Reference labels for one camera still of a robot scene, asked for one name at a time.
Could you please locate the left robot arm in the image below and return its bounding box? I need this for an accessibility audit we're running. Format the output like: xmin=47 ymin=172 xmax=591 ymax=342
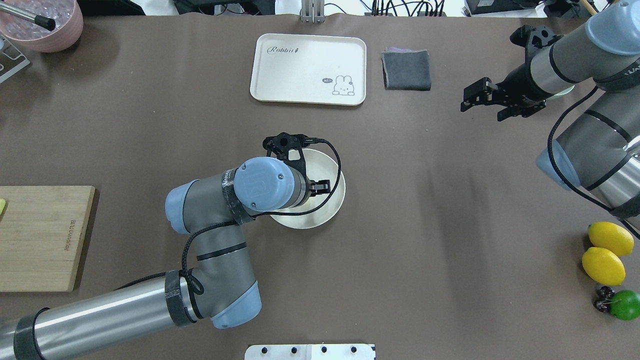
xmin=1 ymin=132 xmax=342 ymax=360

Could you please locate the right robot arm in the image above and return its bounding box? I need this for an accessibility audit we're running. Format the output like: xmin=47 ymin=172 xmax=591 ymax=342
xmin=461 ymin=0 xmax=640 ymax=236

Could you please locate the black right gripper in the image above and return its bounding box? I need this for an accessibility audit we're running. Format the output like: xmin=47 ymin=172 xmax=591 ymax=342
xmin=461 ymin=25 xmax=563 ymax=122

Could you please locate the metal muddler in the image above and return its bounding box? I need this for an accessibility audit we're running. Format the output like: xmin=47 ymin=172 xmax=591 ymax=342
xmin=0 ymin=1 xmax=57 ymax=32

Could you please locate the aluminium frame post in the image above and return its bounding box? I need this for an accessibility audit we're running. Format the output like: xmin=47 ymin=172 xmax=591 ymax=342
xmin=299 ymin=0 xmax=326 ymax=24

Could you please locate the white wire cup rack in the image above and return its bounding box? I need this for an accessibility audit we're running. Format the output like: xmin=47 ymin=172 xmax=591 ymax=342
xmin=0 ymin=35 xmax=31 ymax=84

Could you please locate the grey folded cloth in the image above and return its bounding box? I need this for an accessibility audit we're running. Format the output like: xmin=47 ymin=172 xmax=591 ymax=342
xmin=381 ymin=47 xmax=432 ymax=91

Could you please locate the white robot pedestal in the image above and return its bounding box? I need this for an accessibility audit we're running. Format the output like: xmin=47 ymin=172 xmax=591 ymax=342
xmin=244 ymin=342 xmax=377 ymax=360

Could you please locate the dark small fruit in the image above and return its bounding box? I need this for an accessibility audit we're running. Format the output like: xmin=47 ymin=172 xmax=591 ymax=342
xmin=593 ymin=285 xmax=616 ymax=313

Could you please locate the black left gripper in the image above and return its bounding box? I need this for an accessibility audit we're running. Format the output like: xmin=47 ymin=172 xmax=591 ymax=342
xmin=263 ymin=132 xmax=331 ymax=198

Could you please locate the mint green bowl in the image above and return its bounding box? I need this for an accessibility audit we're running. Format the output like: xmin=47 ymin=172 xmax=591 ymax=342
xmin=547 ymin=85 xmax=575 ymax=100

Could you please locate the white round plate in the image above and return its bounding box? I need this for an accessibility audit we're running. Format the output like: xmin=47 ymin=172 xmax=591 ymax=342
xmin=268 ymin=148 xmax=346 ymax=230

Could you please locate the cream rectangular tray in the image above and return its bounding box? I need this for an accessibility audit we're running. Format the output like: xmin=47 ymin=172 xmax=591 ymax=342
xmin=249 ymin=33 xmax=367 ymax=106

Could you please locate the green lime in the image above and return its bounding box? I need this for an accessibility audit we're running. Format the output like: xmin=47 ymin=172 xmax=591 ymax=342
xmin=610 ymin=290 xmax=640 ymax=321

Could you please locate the wooden cutting board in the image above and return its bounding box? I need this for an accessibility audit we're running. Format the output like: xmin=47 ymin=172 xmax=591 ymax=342
xmin=0 ymin=186 xmax=96 ymax=293

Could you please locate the pink bowl with ice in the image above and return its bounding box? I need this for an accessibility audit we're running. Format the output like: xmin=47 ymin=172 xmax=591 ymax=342
xmin=0 ymin=0 xmax=83 ymax=53

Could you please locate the yellow lemon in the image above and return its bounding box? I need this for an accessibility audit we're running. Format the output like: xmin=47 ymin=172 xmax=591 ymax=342
xmin=587 ymin=221 xmax=635 ymax=256
xmin=582 ymin=247 xmax=626 ymax=287

